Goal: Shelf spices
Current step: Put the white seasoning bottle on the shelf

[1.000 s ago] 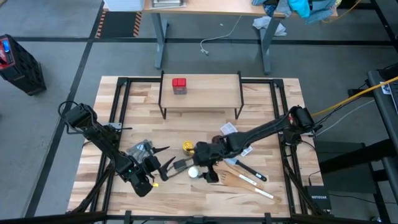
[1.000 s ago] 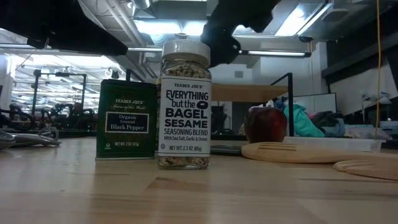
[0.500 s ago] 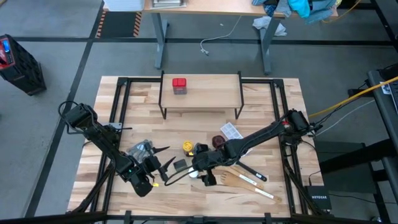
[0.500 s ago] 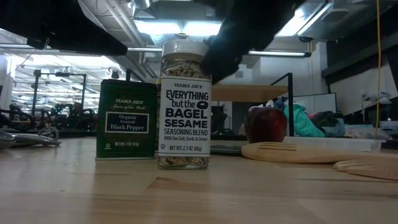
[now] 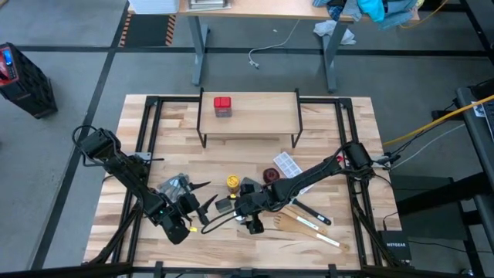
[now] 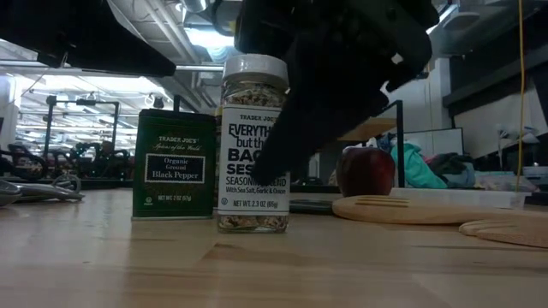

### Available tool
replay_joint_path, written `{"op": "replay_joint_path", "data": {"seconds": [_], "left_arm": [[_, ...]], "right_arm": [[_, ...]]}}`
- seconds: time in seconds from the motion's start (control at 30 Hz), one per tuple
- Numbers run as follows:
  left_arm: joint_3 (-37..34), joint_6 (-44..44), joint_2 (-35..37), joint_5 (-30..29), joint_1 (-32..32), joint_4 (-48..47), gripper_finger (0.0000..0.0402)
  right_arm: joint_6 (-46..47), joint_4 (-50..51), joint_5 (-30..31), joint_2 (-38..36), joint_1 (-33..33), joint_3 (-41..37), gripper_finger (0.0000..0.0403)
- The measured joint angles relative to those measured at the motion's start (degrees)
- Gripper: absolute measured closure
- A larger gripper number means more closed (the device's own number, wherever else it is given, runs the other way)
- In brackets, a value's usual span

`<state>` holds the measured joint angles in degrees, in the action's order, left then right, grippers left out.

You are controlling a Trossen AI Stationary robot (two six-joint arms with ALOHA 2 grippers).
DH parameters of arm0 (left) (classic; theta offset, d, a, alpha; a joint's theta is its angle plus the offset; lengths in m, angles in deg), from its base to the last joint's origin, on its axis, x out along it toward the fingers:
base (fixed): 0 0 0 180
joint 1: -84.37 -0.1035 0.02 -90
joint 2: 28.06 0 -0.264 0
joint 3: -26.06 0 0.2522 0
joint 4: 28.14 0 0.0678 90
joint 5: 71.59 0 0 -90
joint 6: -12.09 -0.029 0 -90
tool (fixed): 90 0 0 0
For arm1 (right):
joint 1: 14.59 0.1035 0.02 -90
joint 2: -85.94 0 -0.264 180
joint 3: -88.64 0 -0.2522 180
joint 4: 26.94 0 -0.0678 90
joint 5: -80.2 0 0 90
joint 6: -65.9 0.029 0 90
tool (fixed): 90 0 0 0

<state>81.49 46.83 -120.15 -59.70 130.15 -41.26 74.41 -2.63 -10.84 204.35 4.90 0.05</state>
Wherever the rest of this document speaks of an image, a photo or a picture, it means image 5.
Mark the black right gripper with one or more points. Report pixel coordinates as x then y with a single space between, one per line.
256 202

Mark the black metal table frame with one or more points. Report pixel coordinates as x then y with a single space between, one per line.
343 135

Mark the white ice cube tray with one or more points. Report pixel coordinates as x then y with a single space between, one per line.
287 164

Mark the stack of papers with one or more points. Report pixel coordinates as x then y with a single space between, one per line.
208 4

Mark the black horizontal frame bar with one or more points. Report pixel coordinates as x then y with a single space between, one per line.
58 270

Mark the wooden desk grey legs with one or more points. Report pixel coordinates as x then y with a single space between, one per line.
270 9

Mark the black mat hazard stripes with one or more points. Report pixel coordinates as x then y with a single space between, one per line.
148 31

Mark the pile of clothes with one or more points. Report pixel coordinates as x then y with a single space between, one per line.
370 9

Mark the black side desk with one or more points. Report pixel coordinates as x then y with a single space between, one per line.
474 127

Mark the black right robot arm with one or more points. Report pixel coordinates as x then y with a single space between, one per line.
305 179

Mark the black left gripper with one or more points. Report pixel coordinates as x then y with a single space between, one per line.
189 202

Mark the wooden shelf riser black legs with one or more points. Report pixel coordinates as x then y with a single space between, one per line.
266 114

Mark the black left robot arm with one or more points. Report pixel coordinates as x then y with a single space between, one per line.
127 173

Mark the wooden fork spatula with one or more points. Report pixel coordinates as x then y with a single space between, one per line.
293 228

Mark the wooden slotted spatula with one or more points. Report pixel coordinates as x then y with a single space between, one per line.
308 224

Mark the red-lid spice jar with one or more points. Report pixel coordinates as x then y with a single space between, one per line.
222 102

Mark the red apple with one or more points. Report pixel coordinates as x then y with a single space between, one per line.
271 174

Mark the yellow-lid spice jar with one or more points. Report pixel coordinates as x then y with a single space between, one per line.
233 181

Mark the white cloth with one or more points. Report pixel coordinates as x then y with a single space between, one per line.
328 29

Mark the black Netgear switch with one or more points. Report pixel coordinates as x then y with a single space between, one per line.
395 245

